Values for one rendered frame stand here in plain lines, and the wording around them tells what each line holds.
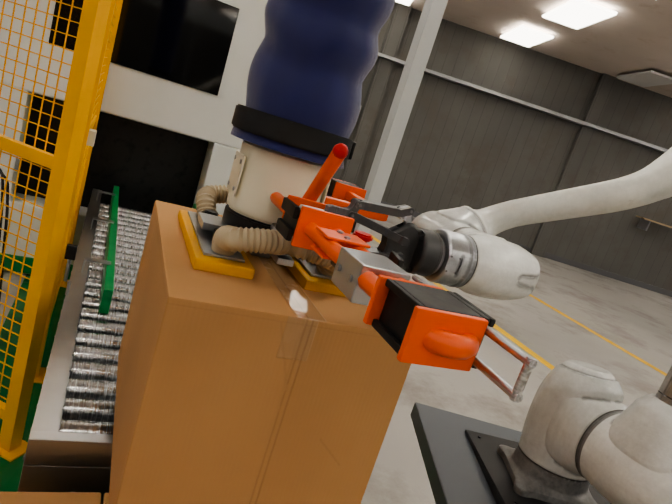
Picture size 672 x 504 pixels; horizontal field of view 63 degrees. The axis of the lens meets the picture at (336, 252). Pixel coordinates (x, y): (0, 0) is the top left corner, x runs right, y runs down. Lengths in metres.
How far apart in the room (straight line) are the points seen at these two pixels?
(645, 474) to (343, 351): 0.55
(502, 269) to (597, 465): 0.42
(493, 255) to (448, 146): 11.08
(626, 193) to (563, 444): 0.49
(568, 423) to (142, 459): 0.78
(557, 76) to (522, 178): 2.17
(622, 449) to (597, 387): 0.14
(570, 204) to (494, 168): 11.15
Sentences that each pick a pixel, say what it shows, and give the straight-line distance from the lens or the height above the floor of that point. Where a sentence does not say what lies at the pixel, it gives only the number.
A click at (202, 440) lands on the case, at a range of 0.87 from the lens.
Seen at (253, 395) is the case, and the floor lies 0.94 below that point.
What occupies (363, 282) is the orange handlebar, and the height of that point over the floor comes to 1.21.
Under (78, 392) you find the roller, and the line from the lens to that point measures 1.56.
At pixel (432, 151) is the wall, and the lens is 11.91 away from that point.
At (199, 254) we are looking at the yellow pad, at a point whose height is 1.09.
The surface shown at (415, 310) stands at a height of 1.23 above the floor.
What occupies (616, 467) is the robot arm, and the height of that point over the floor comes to 0.94.
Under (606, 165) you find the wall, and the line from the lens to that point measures 13.16.
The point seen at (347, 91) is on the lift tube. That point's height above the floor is 1.41.
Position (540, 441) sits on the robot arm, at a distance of 1.24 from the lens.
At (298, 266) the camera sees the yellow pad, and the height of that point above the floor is 1.09.
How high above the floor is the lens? 1.35
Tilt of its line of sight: 13 degrees down
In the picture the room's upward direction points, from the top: 18 degrees clockwise
